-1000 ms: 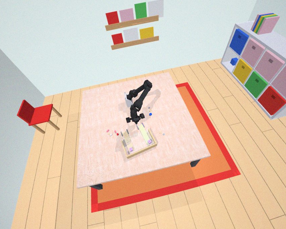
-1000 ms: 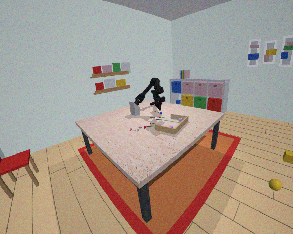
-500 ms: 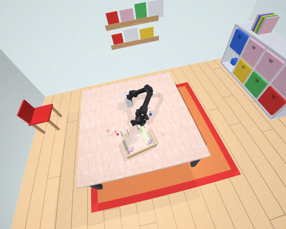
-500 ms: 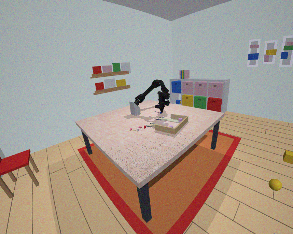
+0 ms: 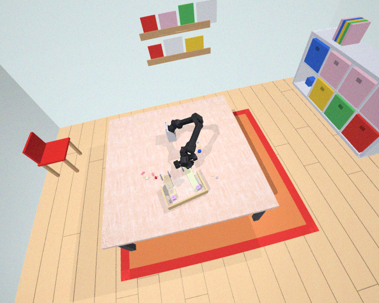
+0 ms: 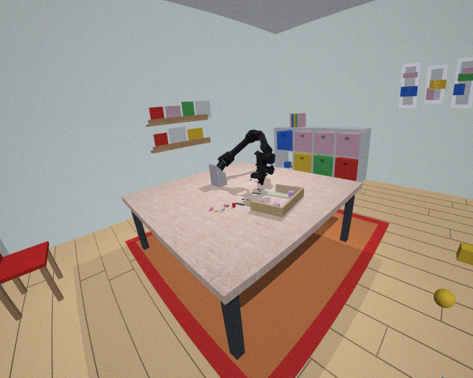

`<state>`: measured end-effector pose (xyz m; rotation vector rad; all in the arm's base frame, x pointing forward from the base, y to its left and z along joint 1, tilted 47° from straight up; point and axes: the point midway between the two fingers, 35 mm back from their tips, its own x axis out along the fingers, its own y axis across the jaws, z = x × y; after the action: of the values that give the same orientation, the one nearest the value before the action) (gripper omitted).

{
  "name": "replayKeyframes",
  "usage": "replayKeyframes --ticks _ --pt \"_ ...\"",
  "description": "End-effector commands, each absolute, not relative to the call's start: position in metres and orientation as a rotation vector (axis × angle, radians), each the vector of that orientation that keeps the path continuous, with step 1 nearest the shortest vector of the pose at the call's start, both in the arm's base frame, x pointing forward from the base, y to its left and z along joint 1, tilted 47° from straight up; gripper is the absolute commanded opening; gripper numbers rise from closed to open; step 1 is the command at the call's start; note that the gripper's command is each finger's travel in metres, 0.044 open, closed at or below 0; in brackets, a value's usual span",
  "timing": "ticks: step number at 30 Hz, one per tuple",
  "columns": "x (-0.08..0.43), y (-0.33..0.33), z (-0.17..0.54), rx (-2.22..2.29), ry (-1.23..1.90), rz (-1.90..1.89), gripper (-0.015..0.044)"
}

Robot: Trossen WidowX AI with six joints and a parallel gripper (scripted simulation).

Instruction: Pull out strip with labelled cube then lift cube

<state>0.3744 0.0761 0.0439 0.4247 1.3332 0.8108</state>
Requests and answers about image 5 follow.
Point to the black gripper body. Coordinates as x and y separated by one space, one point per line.
177 163

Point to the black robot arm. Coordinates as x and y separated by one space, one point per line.
190 146

